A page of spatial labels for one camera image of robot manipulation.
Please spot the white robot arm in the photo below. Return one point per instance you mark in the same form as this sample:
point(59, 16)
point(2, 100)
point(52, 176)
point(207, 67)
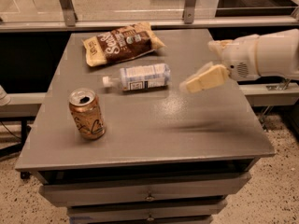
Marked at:
point(277, 55)

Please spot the lower drawer knob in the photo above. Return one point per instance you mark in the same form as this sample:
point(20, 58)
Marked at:
point(150, 218)

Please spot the brown chip bag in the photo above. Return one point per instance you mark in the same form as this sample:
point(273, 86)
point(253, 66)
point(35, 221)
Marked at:
point(122, 44)

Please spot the clear blue-label plastic bottle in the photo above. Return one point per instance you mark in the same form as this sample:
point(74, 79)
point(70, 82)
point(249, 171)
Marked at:
point(138, 78)

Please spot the right metal railing post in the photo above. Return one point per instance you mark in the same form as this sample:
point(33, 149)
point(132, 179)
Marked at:
point(189, 10)

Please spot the grey drawer cabinet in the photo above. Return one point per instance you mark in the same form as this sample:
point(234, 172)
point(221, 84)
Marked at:
point(148, 134)

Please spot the drawer knob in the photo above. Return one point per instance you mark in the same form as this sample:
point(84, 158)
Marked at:
point(150, 218)
point(149, 198)

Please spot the lower grey drawer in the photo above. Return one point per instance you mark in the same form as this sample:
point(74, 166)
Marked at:
point(136, 213)

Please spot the metal railing post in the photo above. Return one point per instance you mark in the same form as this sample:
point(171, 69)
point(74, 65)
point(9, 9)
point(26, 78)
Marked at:
point(189, 10)
point(70, 17)

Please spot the upper drawer knob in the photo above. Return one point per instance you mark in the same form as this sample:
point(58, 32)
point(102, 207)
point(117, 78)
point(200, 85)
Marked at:
point(149, 198)

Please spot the left metal railing post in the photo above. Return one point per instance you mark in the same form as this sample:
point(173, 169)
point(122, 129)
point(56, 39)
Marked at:
point(70, 17)

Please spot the orange soda can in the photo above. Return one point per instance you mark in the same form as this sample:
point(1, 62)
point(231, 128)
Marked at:
point(86, 112)

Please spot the upper grey drawer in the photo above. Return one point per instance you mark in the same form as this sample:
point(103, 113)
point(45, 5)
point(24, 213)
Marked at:
point(133, 191)

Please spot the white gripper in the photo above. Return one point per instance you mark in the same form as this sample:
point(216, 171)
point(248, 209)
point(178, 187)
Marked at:
point(240, 57)

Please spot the grey drawer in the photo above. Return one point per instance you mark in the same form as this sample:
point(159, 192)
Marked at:
point(136, 213)
point(133, 191)

